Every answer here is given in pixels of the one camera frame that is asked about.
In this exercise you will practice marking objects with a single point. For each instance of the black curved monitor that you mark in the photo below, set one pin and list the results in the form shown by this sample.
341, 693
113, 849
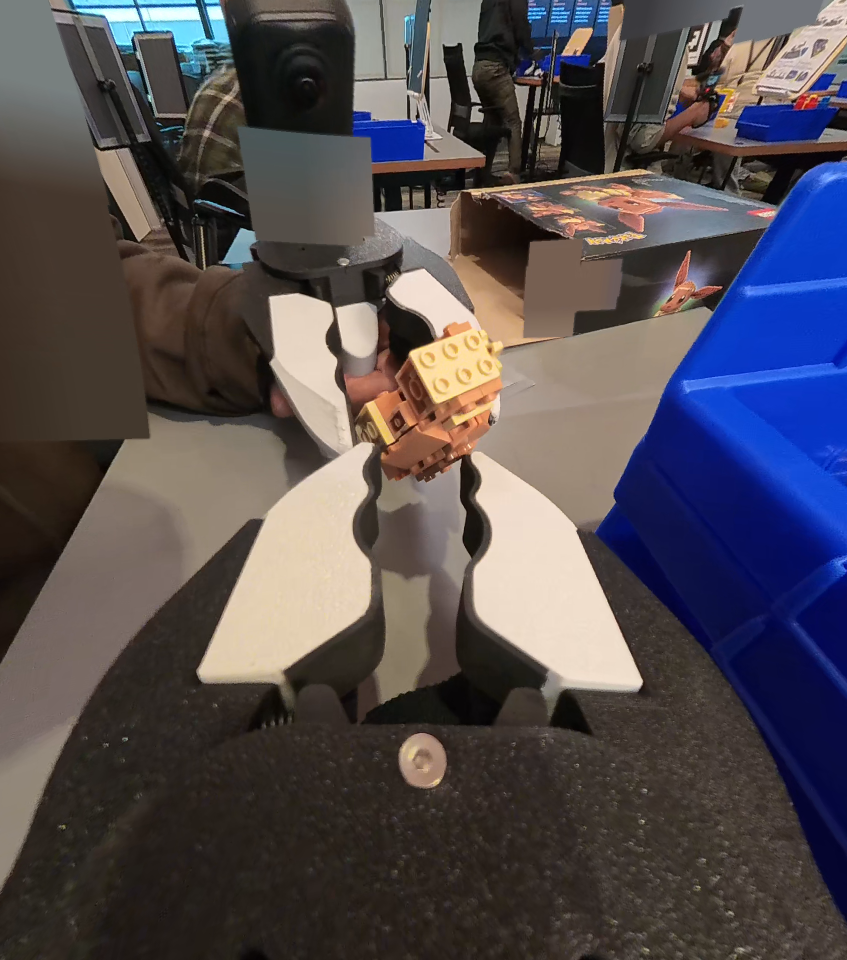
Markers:
417, 45

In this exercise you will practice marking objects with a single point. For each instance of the tablet on stand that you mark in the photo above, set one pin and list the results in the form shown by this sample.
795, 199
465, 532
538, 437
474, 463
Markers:
105, 82
161, 75
652, 75

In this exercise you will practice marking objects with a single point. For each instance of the person's left forearm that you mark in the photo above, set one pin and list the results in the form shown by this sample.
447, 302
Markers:
191, 337

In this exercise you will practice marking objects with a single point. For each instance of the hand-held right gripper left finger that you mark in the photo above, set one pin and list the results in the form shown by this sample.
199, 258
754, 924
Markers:
296, 592

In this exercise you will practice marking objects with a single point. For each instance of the person's left hand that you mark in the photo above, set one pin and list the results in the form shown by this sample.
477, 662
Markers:
371, 384

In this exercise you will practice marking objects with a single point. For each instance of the blue plastic storage bin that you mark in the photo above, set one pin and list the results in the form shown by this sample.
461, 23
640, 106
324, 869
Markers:
806, 750
776, 124
393, 142
806, 375

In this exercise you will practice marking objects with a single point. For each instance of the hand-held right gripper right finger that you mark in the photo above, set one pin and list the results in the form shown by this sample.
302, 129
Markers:
543, 600

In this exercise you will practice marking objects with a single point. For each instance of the printed cardboard toy box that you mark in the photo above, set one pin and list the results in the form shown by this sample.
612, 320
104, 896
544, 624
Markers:
656, 217

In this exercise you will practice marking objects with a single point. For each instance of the printed paper sheet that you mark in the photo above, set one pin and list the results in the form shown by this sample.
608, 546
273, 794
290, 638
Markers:
806, 52

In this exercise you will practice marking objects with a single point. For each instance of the black office chair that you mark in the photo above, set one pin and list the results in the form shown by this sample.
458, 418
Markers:
461, 82

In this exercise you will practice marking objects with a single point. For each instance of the grey table with wooden edge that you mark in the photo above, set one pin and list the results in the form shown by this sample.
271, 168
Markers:
806, 146
453, 154

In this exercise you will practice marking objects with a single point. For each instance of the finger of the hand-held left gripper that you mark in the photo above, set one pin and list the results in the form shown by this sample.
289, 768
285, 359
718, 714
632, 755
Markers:
431, 300
303, 360

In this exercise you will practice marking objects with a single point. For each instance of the brown tan toy brick model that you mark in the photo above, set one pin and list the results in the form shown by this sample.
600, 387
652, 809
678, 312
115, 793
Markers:
438, 397

